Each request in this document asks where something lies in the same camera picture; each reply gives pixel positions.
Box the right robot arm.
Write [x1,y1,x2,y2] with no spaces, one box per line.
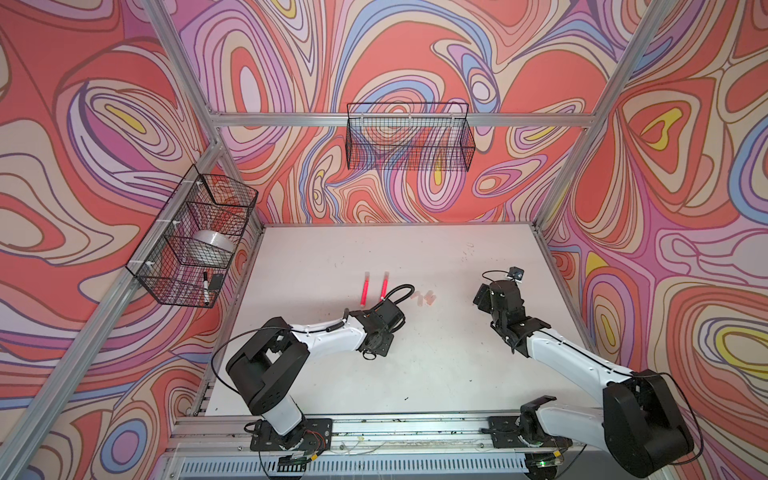
[473,278,696,478]

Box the left black wire basket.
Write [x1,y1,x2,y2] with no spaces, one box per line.
[125,166,258,308]

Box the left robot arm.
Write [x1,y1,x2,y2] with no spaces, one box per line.
[216,298,406,456]

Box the black marker in basket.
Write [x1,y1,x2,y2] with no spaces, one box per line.
[202,271,211,306]

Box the black wire basket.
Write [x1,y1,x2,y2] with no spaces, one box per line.
[125,166,258,308]
[345,100,476,172]

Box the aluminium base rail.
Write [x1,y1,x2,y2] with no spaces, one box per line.
[167,410,564,456]

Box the back black wire basket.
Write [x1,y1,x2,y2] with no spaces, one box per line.
[345,100,476,172]

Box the white tape roll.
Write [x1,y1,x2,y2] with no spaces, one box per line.
[192,230,235,255]

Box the pink highlighter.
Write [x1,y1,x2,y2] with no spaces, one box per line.
[359,271,370,309]
[380,271,390,300]

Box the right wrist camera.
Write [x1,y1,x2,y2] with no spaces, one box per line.
[507,266,524,282]

